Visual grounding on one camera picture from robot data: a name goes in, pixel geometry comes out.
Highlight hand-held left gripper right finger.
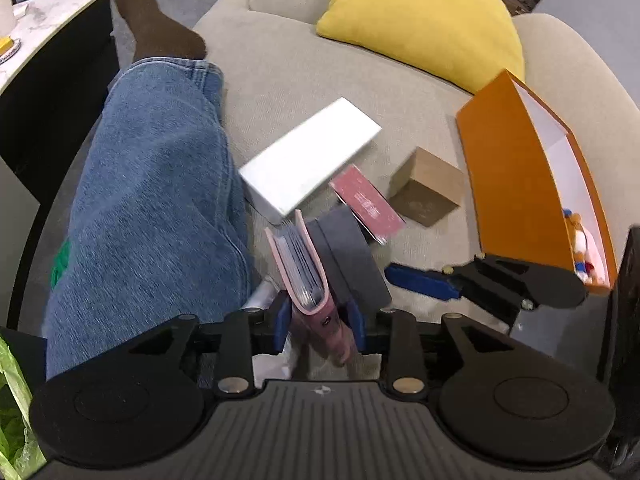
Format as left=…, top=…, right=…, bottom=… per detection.
left=346, top=299, right=507, bottom=398

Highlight green plastic bag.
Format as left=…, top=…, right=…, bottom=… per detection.
left=0, top=337, right=48, bottom=478

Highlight pink card wallet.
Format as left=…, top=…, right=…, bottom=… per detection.
left=265, top=210, right=351, bottom=366

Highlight brown dog plush toy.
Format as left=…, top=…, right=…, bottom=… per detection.
left=562, top=207, right=601, bottom=283

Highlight gold cube box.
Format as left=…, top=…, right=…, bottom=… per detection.
left=389, top=147, right=466, bottom=227

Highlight white lotion tube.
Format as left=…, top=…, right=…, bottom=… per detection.
left=242, top=280, right=281, bottom=311

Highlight brown sock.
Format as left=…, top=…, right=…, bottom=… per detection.
left=114, top=0, right=207, bottom=64

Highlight orange cardboard box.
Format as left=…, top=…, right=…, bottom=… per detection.
left=455, top=69, right=618, bottom=297

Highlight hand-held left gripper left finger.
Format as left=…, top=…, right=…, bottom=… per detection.
left=127, top=297, right=293, bottom=398

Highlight yellow pillow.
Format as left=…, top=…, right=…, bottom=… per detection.
left=316, top=0, right=526, bottom=95

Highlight beige fabric sofa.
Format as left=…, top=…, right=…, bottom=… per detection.
left=45, top=0, right=640, bottom=386

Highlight dark grey box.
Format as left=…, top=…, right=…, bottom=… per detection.
left=306, top=206, right=393, bottom=311

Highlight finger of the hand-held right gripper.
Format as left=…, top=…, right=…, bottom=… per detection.
left=384, top=254, right=587, bottom=313

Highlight white box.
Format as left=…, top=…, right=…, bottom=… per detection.
left=238, top=97, right=383, bottom=226

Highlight red and black small box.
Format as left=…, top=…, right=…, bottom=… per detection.
left=329, top=164, right=407, bottom=247

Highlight person's left leg in jeans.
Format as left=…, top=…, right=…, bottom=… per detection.
left=45, top=57, right=253, bottom=381

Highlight marble top coffee table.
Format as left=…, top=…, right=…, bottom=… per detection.
left=0, top=0, right=121, bottom=176

